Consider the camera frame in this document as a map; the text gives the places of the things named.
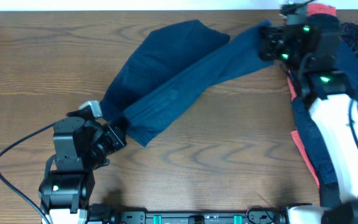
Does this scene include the navy blue shorts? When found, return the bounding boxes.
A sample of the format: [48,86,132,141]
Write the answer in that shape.
[100,20,273,146]

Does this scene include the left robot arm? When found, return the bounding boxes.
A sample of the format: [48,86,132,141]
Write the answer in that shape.
[39,117,126,224]

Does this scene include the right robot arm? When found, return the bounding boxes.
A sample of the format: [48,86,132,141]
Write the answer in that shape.
[259,14,358,223]

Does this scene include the red cloth garment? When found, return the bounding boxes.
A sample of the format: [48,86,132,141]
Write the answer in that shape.
[287,3,336,188]

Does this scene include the black patterned garment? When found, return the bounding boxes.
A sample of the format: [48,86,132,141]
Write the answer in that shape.
[340,22,358,55]

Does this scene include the navy garment pile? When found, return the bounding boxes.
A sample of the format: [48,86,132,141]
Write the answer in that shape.
[290,29,358,187]

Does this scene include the black garment bottom right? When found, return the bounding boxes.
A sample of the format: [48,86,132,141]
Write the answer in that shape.
[319,183,341,208]

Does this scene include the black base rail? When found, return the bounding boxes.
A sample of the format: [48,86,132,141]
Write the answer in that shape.
[86,204,289,224]

